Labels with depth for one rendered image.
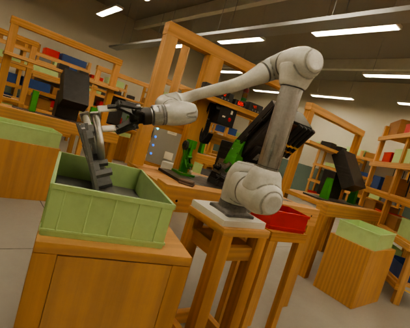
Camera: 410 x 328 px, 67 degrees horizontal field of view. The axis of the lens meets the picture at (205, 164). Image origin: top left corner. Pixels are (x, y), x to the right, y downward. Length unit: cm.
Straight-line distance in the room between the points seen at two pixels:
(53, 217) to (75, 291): 25
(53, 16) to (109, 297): 1129
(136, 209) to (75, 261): 24
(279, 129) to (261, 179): 23
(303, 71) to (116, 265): 103
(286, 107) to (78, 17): 1119
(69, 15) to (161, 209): 1131
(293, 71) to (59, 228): 106
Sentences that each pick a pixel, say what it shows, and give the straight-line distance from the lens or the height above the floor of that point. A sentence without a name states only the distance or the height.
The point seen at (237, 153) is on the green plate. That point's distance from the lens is 233.
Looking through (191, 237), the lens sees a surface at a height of 70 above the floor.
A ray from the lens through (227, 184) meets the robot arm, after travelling 158.
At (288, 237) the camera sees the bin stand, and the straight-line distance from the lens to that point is 204.
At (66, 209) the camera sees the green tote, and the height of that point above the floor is 88.
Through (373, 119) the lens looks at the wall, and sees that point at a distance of 1189.
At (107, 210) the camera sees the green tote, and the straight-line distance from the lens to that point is 109.
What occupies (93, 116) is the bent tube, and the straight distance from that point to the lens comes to 134.
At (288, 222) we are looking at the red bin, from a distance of 204.
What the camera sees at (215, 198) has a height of 86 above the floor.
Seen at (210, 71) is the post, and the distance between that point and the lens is 256.
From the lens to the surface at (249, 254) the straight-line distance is 167.
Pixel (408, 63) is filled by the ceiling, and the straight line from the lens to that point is 979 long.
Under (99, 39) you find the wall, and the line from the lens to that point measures 1240.
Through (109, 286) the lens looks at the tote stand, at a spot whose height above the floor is 66.
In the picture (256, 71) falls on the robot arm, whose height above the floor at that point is 158.
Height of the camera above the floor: 123
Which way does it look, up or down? 5 degrees down
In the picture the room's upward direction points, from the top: 16 degrees clockwise
